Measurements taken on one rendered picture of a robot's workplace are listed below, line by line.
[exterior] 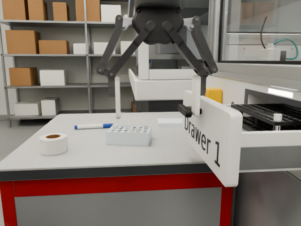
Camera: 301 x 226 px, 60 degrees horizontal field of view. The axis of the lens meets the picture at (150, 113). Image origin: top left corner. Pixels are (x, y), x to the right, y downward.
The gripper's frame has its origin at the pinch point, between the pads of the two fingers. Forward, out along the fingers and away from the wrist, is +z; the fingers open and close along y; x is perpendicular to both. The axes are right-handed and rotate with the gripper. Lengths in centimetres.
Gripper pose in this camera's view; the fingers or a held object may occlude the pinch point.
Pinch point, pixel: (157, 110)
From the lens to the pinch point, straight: 45.6
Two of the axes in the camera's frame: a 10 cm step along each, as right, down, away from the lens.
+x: -0.9, -2.0, 9.8
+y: 10.0, -0.2, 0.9
